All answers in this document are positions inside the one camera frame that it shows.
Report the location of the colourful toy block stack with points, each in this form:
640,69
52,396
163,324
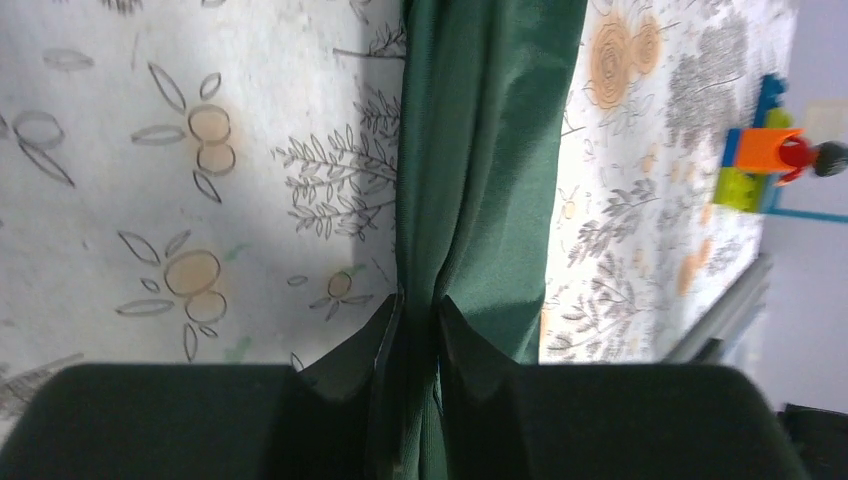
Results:
760,159

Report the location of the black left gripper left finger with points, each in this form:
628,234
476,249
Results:
340,421

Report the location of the floral patterned table mat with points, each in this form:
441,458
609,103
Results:
214,181

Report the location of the dark green cloth napkin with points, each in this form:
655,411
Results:
484,91

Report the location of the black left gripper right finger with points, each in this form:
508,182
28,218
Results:
481,425

